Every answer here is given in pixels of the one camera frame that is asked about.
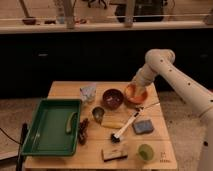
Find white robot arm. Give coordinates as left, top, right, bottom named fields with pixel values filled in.
left=132, top=49, right=213, bottom=171

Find dark red bowl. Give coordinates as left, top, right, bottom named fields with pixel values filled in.
left=102, top=89, right=124, bottom=110

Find orange bowl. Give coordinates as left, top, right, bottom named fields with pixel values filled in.
left=124, top=84, right=148, bottom=104

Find small metal cup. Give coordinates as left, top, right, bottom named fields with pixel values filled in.
left=92, top=107, right=105, bottom=124

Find yellow banana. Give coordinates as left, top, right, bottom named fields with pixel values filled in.
left=101, top=119, right=124, bottom=129

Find silver knife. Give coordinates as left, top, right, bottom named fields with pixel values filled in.
left=134, top=102, right=160, bottom=112

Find wooden table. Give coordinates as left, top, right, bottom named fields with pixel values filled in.
left=24, top=81, right=177, bottom=171

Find dark red chili peppers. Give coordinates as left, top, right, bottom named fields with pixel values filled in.
left=78, top=118, right=89, bottom=145

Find green cucumber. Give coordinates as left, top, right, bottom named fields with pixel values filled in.
left=66, top=112, right=77, bottom=134

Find blue sponge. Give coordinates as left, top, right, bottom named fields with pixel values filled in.
left=132, top=120, right=154, bottom=135

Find green plastic tray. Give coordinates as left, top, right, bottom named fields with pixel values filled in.
left=22, top=99, right=81, bottom=156

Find wooden block with slot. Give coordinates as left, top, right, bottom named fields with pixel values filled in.
left=101, top=149, right=128, bottom=162

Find green plastic cup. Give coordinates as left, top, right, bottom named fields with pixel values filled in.
left=138, top=144, right=154, bottom=162

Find black stand left of table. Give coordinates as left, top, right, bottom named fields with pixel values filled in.
left=15, top=123, right=28, bottom=171

